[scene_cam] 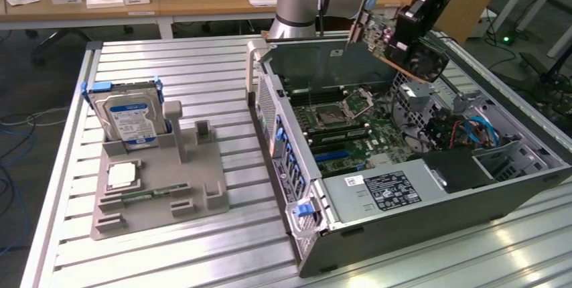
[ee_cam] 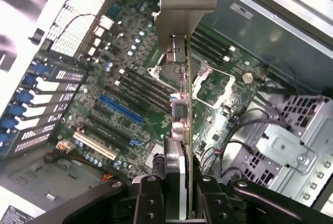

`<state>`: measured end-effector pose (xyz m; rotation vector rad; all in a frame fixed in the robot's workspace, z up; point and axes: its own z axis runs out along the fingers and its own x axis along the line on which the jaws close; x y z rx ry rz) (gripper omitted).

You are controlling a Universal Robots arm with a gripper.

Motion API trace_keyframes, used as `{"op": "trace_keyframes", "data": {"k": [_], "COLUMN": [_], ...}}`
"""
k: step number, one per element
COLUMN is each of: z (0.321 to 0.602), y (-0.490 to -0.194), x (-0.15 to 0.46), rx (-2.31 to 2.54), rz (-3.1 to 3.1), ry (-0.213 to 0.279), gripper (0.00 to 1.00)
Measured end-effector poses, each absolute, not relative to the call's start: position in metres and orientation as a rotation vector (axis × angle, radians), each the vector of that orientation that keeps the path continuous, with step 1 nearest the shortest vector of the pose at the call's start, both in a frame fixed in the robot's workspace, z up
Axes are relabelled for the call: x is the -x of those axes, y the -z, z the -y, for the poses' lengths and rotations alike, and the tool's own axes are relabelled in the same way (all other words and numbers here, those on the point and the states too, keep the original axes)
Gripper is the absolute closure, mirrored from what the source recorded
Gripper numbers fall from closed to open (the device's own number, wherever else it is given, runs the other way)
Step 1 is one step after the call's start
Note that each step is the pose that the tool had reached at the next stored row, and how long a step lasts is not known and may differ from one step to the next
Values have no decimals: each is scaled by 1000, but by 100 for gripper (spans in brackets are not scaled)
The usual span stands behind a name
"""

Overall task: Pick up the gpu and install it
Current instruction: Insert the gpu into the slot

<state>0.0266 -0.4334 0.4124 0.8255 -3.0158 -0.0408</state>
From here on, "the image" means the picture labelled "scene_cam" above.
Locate black plastic fan duct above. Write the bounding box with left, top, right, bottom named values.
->
left=422, top=149, right=495, bottom=196

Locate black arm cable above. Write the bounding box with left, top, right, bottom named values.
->
left=314, top=0, right=327, bottom=38

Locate silver metal disk bay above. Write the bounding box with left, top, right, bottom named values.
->
left=473, top=139, right=561, bottom=182

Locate black office chair base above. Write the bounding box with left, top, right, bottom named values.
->
left=25, top=28, right=97, bottom=66

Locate green motherboard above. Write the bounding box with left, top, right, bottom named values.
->
left=286, top=85, right=426, bottom=179

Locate silver CPU chip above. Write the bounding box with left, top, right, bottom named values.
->
left=107, top=163, right=138, bottom=189

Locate blue wire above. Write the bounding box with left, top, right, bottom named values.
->
left=465, top=117, right=501, bottom=149

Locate green loose RAM stick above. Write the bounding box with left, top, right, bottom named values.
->
left=121, top=186, right=189, bottom=202

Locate installed RAM stick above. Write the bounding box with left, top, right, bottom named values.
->
left=309, top=127, right=371, bottom=144

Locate CPU socket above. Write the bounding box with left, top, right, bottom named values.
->
left=314, top=103, right=354, bottom=129

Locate grey plastic parts rack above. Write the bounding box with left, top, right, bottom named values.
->
left=91, top=100, right=233, bottom=241

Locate graphics card with black fan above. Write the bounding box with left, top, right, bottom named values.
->
left=346, top=0, right=453, bottom=84

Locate blue expansion slot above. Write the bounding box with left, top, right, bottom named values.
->
left=314, top=150, right=351, bottom=163

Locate grey power supply unit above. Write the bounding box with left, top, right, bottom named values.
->
left=321, top=160, right=449, bottom=232

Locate blue floor cable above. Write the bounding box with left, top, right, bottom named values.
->
left=0, top=126, right=38, bottom=256

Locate wooden cabinet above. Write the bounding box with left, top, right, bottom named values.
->
left=374, top=0, right=514, bottom=43

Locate white floor cable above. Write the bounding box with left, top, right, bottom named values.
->
left=0, top=106, right=73, bottom=127

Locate metal socket cover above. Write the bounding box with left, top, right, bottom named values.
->
left=342, top=88, right=378, bottom=115

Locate hard disk in blue carrier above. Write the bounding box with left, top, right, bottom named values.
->
left=82, top=79, right=174, bottom=151

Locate red wire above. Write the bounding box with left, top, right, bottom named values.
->
left=449, top=121, right=463, bottom=148

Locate open dark grey PC case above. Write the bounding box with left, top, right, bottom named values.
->
left=246, top=26, right=572, bottom=279

